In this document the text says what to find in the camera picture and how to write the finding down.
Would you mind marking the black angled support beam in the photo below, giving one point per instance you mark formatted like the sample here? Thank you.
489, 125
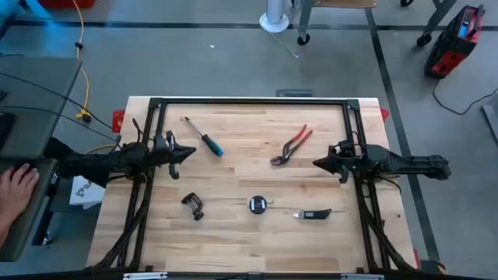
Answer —
54, 149

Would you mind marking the black utility knife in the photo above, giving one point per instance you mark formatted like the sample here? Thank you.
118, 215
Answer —
315, 214

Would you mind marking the person's hand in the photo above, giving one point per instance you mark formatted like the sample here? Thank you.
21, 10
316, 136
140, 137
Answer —
15, 186

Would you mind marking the black aluminium table frame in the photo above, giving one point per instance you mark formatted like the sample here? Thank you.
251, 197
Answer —
140, 241

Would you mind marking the white pole base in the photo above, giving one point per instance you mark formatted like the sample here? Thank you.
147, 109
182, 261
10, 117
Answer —
274, 21

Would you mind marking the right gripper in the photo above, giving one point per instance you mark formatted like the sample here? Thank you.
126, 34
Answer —
348, 161

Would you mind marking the grey cart leg with caster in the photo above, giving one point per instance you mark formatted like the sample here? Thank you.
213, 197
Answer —
437, 21
304, 23

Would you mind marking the white printed bag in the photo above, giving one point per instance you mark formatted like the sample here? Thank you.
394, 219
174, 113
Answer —
83, 194

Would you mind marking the silver metal bracket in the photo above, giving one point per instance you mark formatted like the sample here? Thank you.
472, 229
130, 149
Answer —
144, 275
362, 277

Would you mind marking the red tool case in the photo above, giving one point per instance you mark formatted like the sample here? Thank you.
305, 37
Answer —
453, 46

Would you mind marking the black C-clamp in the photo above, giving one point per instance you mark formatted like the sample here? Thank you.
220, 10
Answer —
197, 214

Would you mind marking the person's forearm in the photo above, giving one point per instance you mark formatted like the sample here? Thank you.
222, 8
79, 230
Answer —
4, 229

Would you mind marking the black caster wheel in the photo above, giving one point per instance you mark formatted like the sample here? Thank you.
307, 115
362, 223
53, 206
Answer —
406, 2

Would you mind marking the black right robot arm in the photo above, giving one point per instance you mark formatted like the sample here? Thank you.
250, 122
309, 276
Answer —
408, 163

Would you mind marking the black crossbar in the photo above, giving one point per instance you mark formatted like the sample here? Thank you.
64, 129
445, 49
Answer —
78, 275

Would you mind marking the grey desk panel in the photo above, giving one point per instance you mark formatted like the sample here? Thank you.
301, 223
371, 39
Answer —
23, 233
35, 116

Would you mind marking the red plastic bin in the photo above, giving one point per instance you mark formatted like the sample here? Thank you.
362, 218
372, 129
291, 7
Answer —
66, 3

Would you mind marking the wooden cart top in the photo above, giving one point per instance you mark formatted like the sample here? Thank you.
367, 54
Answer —
344, 3

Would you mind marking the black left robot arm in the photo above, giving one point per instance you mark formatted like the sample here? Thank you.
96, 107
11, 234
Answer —
101, 163

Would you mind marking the red corner tab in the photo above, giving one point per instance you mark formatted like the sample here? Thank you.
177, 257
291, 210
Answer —
384, 113
118, 121

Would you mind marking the black desk leg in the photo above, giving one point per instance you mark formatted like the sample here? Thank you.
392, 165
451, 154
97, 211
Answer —
43, 223

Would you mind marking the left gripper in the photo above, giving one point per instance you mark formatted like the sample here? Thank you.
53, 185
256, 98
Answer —
163, 153

